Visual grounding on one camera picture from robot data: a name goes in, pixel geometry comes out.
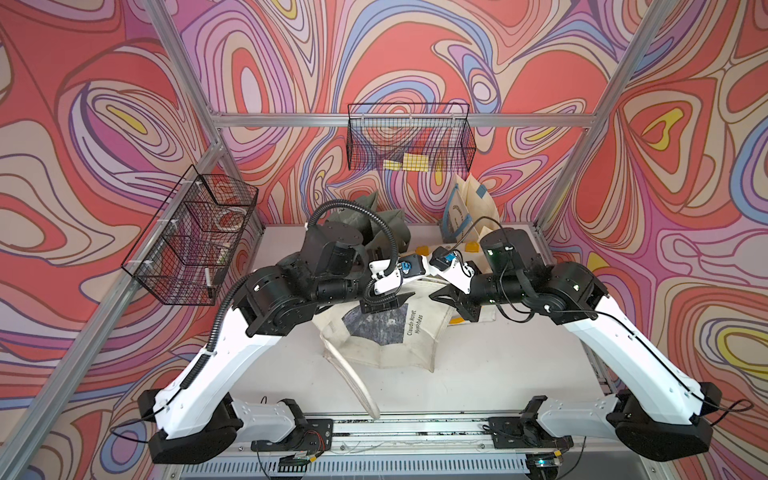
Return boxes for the cream canvas tote bag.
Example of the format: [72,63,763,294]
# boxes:
[311,280,471,419]

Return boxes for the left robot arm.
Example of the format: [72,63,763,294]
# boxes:
[138,199,399,465]

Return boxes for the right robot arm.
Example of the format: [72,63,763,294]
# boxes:
[428,228,722,462]

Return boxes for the olive green fabric bag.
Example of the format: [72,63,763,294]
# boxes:
[329,192,411,260]

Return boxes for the yellow sticky notes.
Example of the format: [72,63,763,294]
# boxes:
[382,153,430,172]

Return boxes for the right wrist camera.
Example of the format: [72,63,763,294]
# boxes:
[429,246,477,294]

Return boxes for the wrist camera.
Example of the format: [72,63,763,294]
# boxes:
[369,254,428,295]
[429,246,477,294]

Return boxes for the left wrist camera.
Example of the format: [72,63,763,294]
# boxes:
[369,254,428,295]

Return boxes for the white bag yellow handles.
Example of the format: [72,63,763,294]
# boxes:
[413,241,497,327]

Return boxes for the beige bag blue handles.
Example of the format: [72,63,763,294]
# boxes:
[440,174,501,243]

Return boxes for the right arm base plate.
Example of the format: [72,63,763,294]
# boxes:
[481,416,558,449]

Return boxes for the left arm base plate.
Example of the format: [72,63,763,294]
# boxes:
[251,418,334,454]

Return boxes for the black wire basket back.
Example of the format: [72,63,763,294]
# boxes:
[346,100,476,177]

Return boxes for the black wire basket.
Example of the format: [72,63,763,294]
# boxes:
[346,100,476,177]
[121,166,258,306]

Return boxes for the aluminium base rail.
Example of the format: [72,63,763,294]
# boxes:
[159,412,673,479]

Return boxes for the black wire basket left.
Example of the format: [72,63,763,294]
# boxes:
[121,166,258,306]

